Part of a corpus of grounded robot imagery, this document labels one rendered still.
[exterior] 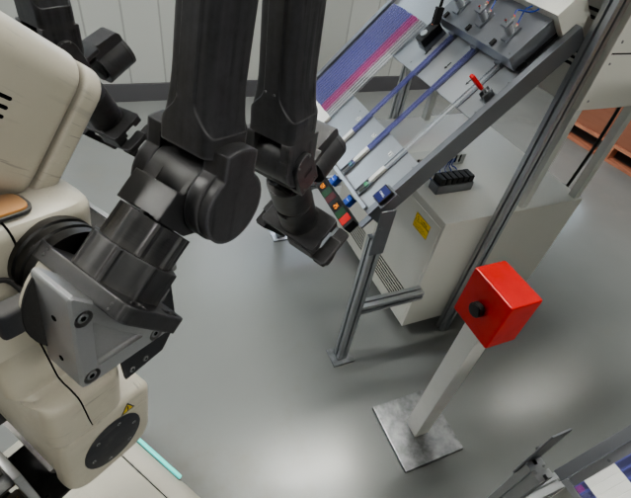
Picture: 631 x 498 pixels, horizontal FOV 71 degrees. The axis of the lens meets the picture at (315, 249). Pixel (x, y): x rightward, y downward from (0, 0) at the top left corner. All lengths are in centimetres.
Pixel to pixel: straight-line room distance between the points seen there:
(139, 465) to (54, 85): 104
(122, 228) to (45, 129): 12
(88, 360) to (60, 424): 31
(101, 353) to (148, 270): 9
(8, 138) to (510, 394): 184
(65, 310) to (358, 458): 137
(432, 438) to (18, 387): 136
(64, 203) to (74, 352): 15
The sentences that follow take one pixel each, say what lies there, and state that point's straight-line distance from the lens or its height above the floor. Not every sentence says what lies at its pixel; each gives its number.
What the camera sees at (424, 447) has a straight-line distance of 173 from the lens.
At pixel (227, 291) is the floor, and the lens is 199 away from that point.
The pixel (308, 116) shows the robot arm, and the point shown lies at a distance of 51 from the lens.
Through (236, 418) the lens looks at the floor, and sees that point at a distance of 167.
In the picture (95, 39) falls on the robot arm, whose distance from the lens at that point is 88.
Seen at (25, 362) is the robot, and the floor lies 97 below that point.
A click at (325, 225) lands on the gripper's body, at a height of 108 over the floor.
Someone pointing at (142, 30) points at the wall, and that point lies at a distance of 329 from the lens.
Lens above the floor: 151
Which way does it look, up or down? 43 degrees down
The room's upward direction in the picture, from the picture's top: 10 degrees clockwise
